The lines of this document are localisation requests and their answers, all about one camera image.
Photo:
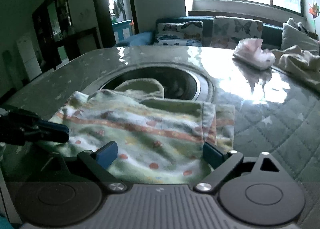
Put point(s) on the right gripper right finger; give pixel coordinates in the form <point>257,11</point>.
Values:
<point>224,163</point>

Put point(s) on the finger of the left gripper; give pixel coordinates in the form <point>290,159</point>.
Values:
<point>20,126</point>

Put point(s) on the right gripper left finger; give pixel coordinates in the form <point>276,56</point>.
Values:
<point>96,164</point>

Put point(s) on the colourful patterned children's garment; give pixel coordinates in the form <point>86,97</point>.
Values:
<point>159,140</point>

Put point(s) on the white refrigerator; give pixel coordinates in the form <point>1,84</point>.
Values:
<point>28,56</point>

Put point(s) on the dark wooden cabinet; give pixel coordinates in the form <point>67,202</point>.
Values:
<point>57,37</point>

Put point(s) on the pink white tissue pack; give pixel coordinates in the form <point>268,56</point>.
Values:
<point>250,52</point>

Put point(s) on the cream cloth on table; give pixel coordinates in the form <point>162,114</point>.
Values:
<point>300,64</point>

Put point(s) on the butterfly cushion right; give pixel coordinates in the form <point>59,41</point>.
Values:
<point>228,31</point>

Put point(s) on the butterfly cushion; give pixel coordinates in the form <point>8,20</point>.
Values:
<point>188,33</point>
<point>228,31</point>

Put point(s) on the butterfly cushion left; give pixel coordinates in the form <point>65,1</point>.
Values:
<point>188,33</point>

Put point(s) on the blue sofa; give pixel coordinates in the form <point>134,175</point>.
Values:
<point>208,31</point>

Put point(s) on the white pillow on sofa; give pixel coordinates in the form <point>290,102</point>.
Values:
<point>294,33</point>

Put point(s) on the colourful pinwheel toy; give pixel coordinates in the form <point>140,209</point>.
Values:
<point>314,11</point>

